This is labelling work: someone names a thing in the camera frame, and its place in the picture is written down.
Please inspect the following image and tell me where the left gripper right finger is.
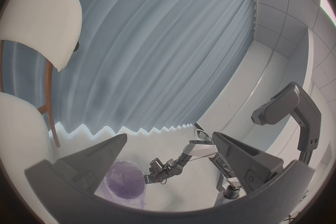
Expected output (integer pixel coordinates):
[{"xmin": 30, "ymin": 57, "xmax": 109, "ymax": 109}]
[{"xmin": 212, "ymin": 132, "xmax": 284, "ymax": 195}]

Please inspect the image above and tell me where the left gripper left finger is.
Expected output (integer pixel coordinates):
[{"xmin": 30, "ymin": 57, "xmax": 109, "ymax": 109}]
[{"xmin": 56, "ymin": 134, "xmax": 128, "ymax": 195}]

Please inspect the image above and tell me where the purple plastic bag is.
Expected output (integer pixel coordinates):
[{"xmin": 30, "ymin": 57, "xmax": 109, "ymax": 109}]
[{"xmin": 101, "ymin": 158, "xmax": 147, "ymax": 218}]

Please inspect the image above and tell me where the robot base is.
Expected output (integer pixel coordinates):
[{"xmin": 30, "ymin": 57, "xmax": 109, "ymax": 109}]
[{"xmin": 214, "ymin": 190, "xmax": 246, "ymax": 206}]

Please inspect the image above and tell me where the white trash bin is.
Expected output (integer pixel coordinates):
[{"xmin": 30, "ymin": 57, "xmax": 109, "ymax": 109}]
[{"xmin": 100, "ymin": 159, "xmax": 146, "ymax": 218}]

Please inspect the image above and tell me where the pale blue curtain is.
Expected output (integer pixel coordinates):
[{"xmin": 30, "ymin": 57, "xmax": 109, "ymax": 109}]
[{"xmin": 3, "ymin": 0, "xmax": 256, "ymax": 137}]

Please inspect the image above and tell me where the white cushioned wooden chair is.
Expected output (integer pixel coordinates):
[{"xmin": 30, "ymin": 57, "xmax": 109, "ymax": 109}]
[{"xmin": 0, "ymin": 0, "xmax": 83, "ymax": 166}]

